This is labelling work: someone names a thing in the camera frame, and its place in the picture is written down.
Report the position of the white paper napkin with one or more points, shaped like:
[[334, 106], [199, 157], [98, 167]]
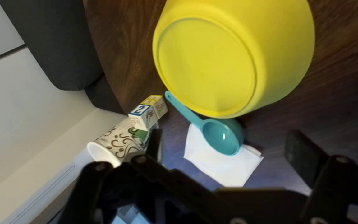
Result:
[[222, 168]]

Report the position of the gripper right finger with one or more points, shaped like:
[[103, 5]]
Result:
[[328, 180]]

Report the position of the patterned paper cup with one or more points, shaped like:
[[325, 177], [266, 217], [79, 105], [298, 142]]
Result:
[[120, 143]]

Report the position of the toy block yellow face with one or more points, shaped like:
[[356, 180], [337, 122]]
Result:
[[158, 104]]

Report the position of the white toy block blue number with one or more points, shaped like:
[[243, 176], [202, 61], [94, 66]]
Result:
[[141, 115]]

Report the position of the yellow plastic bowl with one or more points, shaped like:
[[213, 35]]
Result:
[[216, 62]]

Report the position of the teal measuring spoon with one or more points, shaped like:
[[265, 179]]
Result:
[[222, 137]]

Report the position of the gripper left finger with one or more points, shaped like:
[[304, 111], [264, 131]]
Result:
[[169, 186]]

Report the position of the dark grey sofa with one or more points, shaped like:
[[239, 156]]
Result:
[[57, 43]]

